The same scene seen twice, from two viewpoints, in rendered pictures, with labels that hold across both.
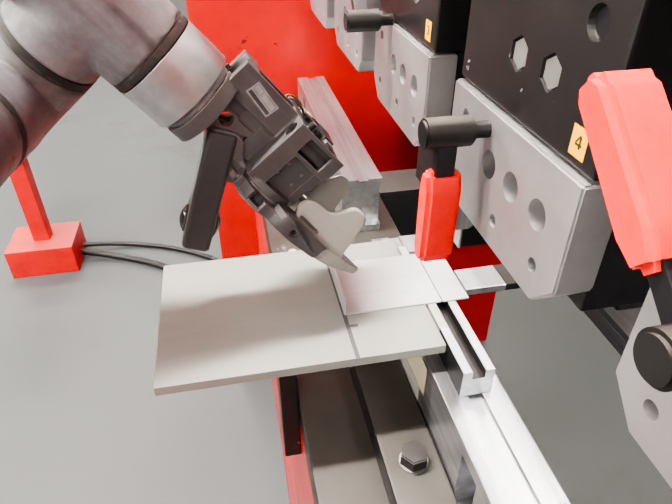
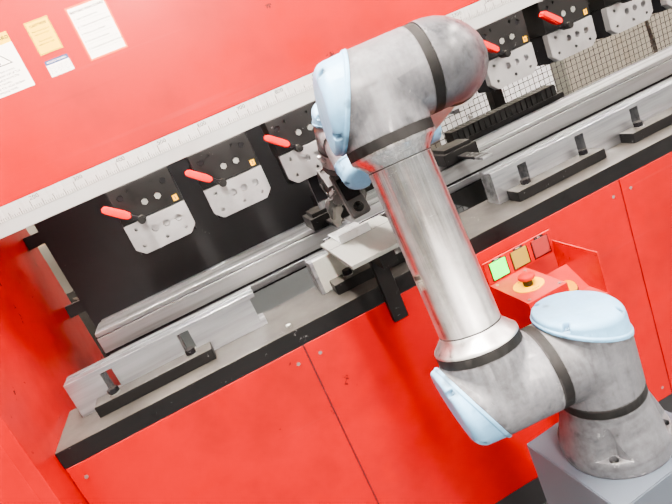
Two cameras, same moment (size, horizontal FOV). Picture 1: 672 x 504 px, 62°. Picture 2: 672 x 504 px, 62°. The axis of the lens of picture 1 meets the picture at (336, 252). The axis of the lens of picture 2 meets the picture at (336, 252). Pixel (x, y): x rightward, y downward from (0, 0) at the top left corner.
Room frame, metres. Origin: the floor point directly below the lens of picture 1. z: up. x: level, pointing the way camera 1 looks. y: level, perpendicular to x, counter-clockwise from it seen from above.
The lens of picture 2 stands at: (0.50, 1.35, 1.40)
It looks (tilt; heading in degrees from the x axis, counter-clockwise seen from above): 17 degrees down; 271
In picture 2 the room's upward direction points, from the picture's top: 23 degrees counter-clockwise
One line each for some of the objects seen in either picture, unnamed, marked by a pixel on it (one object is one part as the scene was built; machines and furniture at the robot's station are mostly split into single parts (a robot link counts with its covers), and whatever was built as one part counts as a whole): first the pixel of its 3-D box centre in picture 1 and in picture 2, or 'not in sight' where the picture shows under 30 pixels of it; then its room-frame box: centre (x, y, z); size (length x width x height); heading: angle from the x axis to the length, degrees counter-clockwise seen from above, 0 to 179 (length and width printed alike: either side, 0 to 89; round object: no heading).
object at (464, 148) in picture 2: not in sight; (464, 152); (0.04, -0.35, 1.01); 0.26 x 0.12 x 0.05; 101
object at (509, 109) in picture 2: not in sight; (500, 113); (-0.21, -0.65, 1.02); 0.44 x 0.06 x 0.04; 11
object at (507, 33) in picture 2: not in sight; (499, 53); (-0.10, -0.21, 1.26); 0.15 x 0.09 x 0.17; 11
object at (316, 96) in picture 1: (332, 141); (169, 349); (1.01, 0.01, 0.92); 0.50 x 0.06 x 0.10; 11
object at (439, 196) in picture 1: (448, 192); not in sight; (0.30, -0.07, 1.20); 0.04 x 0.02 x 0.10; 101
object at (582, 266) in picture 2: not in sight; (545, 285); (0.09, 0.15, 0.75); 0.20 x 0.16 x 0.18; 11
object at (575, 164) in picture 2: not in sight; (556, 174); (-0.14, -0.16, 0.89); 0.30 x 0.05 x 0.03; 11
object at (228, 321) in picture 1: (292, 305); (367, 239); (0.44, 0.04, 1.00); 0.26 x 0.18 x 0.01; 101
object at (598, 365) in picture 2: not in sight; (582, 345); (0.26, 0.69, 0.94); 0.13 x 0.12 x 0.14; 4
